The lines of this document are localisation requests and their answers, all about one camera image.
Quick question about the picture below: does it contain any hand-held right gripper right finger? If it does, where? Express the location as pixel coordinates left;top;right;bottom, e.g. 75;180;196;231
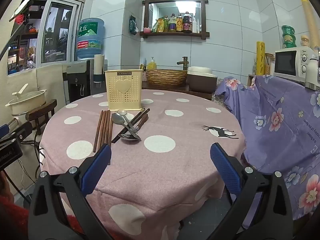
210;142;293;240

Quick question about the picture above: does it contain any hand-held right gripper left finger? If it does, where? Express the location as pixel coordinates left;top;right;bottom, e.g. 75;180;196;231
28;144;113;240

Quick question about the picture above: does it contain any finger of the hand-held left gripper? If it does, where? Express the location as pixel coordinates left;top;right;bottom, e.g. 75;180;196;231
0;118;18;139
0;121;33;146

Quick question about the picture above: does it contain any dark chopstick with gold print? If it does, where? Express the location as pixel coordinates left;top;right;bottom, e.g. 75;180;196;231
114;108;151;144
111;108;146;143

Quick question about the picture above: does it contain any cream plastic utensil holder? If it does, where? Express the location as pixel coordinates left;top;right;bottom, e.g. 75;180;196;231
104;69;143;112

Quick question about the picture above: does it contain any dark wooden stool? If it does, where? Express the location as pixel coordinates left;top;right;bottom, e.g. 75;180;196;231
25;99;58;136

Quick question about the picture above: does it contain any cream pot with lid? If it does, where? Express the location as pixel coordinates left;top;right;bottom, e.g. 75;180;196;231
5;83;48;116

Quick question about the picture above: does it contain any grey floral cloth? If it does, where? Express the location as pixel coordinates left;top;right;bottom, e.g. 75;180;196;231
211;78;227;109

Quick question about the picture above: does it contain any purple floral cloth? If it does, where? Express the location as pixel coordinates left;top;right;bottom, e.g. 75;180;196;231
215;74;320;221

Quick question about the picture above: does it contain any water dispenser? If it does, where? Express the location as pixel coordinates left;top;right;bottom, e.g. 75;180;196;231
65;59;108;103

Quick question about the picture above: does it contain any brown white rice cooker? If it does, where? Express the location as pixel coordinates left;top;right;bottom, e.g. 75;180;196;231
186;66;218;93

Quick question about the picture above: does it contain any dark wooden counter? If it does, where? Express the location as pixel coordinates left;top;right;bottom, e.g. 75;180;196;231
141;81;213;101

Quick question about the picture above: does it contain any paper cup dispenser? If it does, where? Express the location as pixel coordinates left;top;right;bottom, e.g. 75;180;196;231
93;54;105;84

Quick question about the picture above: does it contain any wicker basin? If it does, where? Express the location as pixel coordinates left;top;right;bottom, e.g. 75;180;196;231
145;69;188;89

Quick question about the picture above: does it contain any sliding glass window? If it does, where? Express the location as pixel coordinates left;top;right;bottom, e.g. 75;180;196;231
7;0;85;76

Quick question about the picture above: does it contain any glass jar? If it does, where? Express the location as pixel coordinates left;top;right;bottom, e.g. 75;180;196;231
264;53;275;76

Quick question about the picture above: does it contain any bronze faucet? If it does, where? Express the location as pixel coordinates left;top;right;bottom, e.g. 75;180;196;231
176;56;189;71

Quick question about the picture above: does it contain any blue water bottle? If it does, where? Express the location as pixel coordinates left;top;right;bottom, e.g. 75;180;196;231
76;17;106;61

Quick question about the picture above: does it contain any yellow roll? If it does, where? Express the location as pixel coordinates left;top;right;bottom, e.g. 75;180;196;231
255;41;266;76

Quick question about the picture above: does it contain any white microwave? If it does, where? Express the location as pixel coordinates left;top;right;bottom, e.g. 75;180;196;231
273;46;317;84

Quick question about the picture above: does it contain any green wipes packet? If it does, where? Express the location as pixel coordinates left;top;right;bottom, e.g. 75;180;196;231
128;15;139;36

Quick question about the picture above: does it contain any stack of green cups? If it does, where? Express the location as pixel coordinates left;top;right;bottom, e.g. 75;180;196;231
281;25;297;49

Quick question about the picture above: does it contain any dark soy sauce bottle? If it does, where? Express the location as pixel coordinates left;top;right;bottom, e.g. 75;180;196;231
182;12;193;33

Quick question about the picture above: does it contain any yellow oil bottle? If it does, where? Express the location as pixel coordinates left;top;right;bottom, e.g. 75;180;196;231
168;13;178;32

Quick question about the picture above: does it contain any green bottle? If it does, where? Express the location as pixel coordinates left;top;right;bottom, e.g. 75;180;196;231
158;16;169;33

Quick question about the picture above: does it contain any tall cream roll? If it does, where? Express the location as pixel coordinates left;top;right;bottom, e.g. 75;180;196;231
299;0;318;48

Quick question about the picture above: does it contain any black cable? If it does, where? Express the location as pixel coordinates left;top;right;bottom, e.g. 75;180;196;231
2;139;42;205

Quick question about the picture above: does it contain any spoon with wooden handle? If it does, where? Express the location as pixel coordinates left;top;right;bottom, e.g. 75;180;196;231
118;114;149;142

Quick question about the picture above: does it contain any mirror with wooden frame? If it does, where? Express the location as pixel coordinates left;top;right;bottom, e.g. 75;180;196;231
142;0;210;40

